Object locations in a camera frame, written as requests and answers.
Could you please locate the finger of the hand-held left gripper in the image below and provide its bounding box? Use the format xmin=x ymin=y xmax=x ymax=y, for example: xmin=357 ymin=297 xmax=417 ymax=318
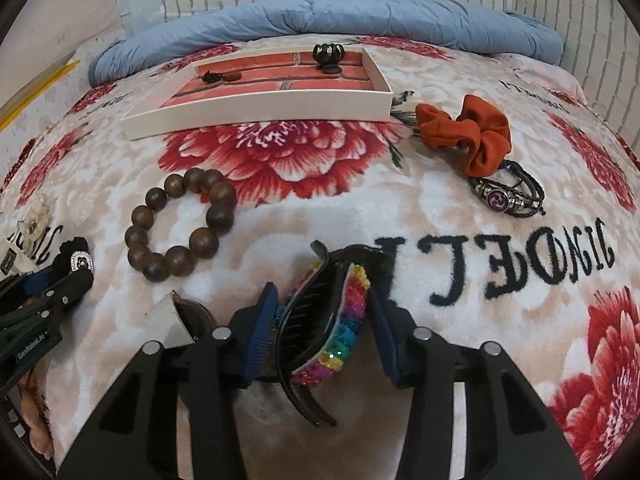
xmin=0 ymin=265 xmax=57 ymax=306
xmin=0 ymin=270 xmax=95 ymax=333

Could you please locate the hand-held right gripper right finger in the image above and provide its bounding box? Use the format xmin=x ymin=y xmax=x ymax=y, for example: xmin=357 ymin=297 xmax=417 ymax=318
xmin=367 ymin=295 xmax=586 ymax=480

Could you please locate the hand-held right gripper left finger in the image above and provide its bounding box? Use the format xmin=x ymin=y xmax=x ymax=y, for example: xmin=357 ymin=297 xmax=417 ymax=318
xmin=57 ymin=282 xmax=281 ymax=480

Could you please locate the black hair tie silver buckle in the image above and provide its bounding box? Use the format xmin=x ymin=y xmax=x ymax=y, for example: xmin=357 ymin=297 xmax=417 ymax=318
xmin=52 ymin=236 xmax=96 ymax=281

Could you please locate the rainbow beaded hair claw clip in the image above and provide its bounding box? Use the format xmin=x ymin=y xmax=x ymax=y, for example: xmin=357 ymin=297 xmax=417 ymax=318
xmin=272 ymin=240 xmax=373 ymax=428

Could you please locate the cream hair tie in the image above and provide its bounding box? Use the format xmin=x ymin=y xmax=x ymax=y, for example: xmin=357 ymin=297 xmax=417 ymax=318
xmin=15 ymin=195 xmax=51 ymax=241

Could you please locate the grey white hair clip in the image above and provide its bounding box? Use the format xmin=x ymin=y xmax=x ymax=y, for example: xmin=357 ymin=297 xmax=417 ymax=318
xmin=145 ymin=290 xmax=216 ymax=348

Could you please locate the brown wooden bead bracelet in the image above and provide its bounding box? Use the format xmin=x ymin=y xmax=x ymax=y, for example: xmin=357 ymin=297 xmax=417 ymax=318
xmin=124 ymin=167 xmax=237 ymax=283

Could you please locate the black leather bracelet purple charm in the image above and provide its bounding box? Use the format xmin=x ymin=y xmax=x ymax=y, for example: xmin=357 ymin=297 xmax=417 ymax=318
xmin=469 ymin=159 xmax=546 ymax=218

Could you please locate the white tray with brick lining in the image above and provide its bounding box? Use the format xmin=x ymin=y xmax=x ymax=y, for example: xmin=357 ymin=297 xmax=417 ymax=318
xmin=119 ymin=45 xmax=393 ymax=142

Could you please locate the orange fabric scrunchie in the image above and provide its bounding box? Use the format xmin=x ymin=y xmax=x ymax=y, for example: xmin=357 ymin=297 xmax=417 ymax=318
xmin=415 ymin=94 xmax=513 ymax=177

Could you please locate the person's left hand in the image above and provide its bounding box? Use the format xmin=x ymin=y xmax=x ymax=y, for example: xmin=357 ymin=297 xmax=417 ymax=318
xmin=15 ymin=375 xmax=56 ymax=456

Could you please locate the floral printed blanket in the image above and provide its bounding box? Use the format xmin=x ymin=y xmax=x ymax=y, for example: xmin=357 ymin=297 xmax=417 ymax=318
xmin=0 ymin=35 xmax=640 ymax=480

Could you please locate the yellow flat board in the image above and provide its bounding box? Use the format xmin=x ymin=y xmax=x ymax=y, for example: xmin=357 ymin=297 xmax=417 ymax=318
xmin=0 ymin=57 xmax=81 ymax=131

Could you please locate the black hair claw clip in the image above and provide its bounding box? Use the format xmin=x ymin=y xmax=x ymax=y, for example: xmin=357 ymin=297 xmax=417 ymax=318
xmin=311 ymin=42 xmax=346 ymax=75

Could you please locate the blue quilt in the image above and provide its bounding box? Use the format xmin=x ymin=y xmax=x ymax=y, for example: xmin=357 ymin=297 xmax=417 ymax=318
xmin=89 ymin=0 xmax=565 ymax=86

